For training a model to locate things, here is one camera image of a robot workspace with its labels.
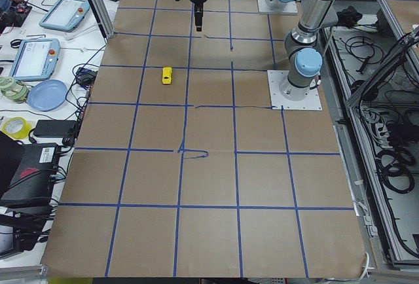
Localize yellow toy beetle car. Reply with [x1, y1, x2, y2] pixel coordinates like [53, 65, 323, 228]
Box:
[162, 67, 173, 85]

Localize upper teach pendant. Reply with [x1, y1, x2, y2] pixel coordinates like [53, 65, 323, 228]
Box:
[39, 0, 90, 32]

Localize teach pendant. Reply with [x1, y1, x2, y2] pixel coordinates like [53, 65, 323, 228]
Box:
[9, 39, 61, 81]
[39, 0, 90, 32]

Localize lower teach pendant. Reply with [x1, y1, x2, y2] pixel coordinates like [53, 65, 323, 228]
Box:
[9, 39, 61, 81]

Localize blue plate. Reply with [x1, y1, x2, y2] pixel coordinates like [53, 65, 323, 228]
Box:
[27, 79, 67, 111]

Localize black power brick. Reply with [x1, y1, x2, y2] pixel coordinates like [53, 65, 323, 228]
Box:
[33, 120, 76, 138]

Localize green tape rolls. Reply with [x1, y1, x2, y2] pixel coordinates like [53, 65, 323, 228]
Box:
[1, 77, 30, 103]

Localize yellow tape roll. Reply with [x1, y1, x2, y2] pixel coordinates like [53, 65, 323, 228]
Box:
[1, 117, 32, 140]

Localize black computer box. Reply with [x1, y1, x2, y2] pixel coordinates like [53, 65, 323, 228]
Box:
[1, 143, 60, 209]

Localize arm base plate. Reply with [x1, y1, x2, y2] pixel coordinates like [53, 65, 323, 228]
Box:
[267, 70, 322, 111]
[257, 0, 298, 15]

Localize aluminium frame post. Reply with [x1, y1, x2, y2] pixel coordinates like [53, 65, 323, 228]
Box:
[88, 0, 115, 39]

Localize black cable bundle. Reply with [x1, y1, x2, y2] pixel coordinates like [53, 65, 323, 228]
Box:
[374, 148, 416, 195]

